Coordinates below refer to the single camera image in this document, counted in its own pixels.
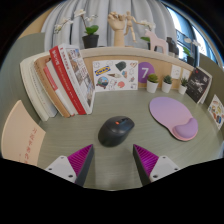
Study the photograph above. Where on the green desk partition panel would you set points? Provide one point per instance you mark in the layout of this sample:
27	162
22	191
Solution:
13	66
216	80

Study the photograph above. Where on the white wall socket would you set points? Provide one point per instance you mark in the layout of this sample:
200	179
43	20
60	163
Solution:
176	71

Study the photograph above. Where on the purple round mouse pad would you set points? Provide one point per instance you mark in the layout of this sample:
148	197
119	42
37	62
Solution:
166	111

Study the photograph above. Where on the purple round number sign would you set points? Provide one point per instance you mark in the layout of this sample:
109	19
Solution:
145	71

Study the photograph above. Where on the white red-striped book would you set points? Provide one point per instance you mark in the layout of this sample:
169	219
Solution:
58	91

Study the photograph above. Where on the grey pleated curtain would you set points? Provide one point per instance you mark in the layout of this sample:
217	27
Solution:
103	10

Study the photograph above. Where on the colourful food sticker card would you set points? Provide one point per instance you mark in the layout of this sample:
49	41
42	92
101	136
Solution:
216	111

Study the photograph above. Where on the wooden backboard with ledge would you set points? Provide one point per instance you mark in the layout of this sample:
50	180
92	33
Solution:
161	66

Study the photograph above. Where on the peach paper card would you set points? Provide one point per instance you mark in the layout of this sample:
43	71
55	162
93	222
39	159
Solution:
21	136

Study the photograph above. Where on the red-spined photo cover book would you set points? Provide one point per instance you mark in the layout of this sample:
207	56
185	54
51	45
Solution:
80	73

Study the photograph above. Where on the white sticker sheet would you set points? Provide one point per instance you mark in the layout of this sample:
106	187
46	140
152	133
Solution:
115	78

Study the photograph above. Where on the window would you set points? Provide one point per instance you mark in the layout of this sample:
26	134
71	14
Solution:
196	36

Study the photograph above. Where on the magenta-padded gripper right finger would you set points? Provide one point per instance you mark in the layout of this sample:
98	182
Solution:
163	166

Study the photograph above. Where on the black cover book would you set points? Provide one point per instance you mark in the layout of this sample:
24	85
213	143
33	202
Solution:
197	83

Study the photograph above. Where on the black horse figurine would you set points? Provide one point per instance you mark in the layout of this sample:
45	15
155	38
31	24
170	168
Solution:
171	45

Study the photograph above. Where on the brown kraft book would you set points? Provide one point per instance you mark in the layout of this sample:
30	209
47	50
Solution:
43	76

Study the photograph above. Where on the black computer mouse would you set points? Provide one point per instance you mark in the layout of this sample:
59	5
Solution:
115	131

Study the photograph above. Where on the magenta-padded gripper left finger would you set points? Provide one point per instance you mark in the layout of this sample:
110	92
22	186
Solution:
62	166

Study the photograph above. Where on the wooden hand model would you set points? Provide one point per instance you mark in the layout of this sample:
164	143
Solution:
118	30

